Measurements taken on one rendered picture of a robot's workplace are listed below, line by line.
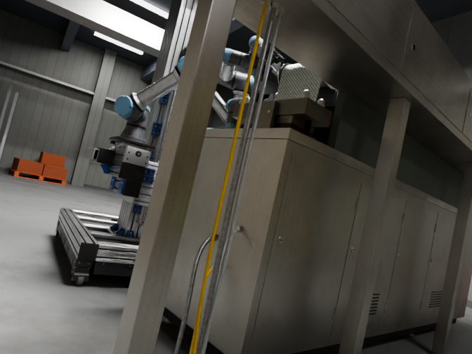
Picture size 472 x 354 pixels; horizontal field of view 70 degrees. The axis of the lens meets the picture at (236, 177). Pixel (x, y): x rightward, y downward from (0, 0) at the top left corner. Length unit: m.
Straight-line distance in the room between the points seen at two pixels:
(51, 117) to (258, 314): 9.50
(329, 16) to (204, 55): 0.41
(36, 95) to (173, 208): 9.77
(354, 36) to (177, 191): 0.69
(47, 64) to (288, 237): 9.72
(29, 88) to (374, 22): 9.71
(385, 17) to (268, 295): 0.98
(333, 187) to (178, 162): 0.84
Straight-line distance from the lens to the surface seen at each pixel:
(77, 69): 10.59
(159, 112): 2.36
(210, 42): 0.75
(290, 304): 1.34
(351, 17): 1.10
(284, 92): 1.63
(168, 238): 0.70
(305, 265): 1.35
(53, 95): 10.40
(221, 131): 1.44
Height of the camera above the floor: 0.63
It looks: 3 degrees up
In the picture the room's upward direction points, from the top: 13 degrees clockwise
